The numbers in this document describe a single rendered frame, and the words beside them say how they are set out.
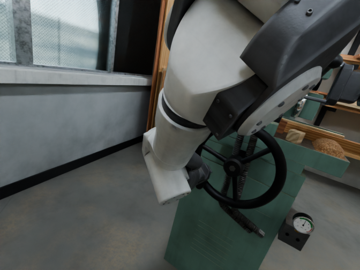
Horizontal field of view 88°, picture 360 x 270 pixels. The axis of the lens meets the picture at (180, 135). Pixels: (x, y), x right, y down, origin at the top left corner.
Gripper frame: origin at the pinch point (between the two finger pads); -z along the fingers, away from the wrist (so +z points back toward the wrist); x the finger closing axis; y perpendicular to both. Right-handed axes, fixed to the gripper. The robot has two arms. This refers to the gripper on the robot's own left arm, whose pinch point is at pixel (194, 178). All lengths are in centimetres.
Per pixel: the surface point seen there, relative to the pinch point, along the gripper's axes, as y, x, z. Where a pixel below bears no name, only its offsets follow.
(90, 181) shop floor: 51, -98, -72
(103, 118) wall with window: 106, -73, -77
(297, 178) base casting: -12.7, 30.2, -20.1
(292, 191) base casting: -16.1, 26.8, -22.9
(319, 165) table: -12.0, 37.3, -16.6
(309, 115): 9, 55, -38
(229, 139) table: 8.1, 15.7, -8.1
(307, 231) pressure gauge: -28.6, 23.3, -21.8
